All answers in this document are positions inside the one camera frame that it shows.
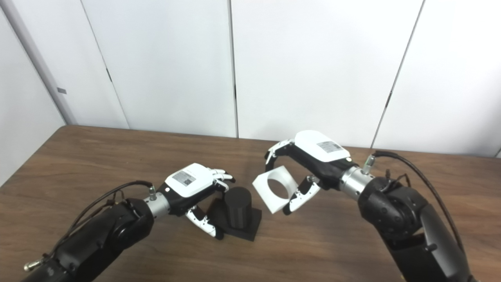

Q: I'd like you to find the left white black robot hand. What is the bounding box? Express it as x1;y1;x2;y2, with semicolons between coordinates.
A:
159;163;236;240

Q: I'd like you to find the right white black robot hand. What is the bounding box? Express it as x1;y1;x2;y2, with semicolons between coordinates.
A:
265;130;357;216

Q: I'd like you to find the black cylinder peg with base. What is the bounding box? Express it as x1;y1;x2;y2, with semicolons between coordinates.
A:
206;186;262;242

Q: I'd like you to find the white square piece with hole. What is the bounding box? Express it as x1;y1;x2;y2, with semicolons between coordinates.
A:
252;166;310;214

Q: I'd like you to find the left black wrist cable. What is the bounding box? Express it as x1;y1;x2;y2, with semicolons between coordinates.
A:
23;180;157;271

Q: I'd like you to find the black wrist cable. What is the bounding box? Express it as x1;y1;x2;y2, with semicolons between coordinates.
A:
23;180;157;271
362;150;466;255

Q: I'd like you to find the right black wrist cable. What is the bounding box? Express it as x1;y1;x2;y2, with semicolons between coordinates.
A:
362;150;466;255

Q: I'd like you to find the grey wall post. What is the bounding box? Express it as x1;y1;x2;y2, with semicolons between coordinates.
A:
0;0;77;126

